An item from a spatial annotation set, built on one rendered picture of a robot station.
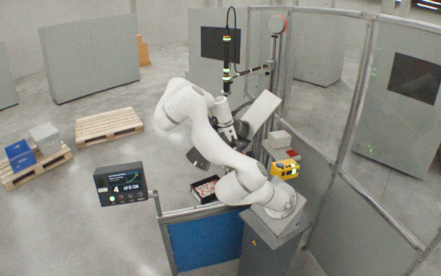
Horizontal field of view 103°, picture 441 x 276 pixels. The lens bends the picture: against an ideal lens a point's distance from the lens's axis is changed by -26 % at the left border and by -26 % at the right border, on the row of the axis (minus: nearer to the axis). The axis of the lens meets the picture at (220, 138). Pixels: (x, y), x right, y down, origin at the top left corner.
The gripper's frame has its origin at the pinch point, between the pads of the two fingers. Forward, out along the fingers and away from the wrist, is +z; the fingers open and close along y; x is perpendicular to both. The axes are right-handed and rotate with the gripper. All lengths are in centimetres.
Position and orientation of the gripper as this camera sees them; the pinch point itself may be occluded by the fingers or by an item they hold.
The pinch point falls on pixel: (232, 144)
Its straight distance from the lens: 146.8
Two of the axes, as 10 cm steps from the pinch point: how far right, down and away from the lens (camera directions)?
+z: 2.7, 7.8, 5.6
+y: -3.1, -4.8, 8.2
